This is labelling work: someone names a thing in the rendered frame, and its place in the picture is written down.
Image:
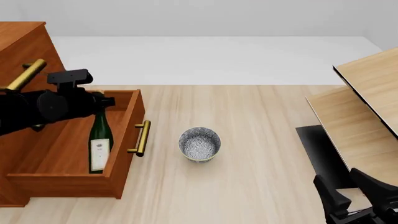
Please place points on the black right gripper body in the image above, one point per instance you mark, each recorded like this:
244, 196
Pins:
367, 218

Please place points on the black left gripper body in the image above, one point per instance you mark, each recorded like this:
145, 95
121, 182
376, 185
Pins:
101, 101

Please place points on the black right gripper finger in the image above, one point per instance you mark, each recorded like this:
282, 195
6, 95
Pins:
379, 193
334, 200

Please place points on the green wine bottle white label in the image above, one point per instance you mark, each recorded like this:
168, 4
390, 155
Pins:
100, 149

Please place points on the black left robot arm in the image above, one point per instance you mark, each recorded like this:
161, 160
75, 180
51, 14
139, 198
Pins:
37, 112

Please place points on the open wooden drawer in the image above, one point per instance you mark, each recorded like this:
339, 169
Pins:
62, 142

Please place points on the wooden cabinet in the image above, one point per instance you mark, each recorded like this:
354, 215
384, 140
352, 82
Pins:
21, 44

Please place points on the pale wooden slab furniture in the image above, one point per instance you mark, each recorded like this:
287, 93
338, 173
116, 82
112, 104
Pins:
367, 109

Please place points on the blue patterned bowl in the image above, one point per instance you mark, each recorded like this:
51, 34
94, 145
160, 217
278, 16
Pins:
199, 145

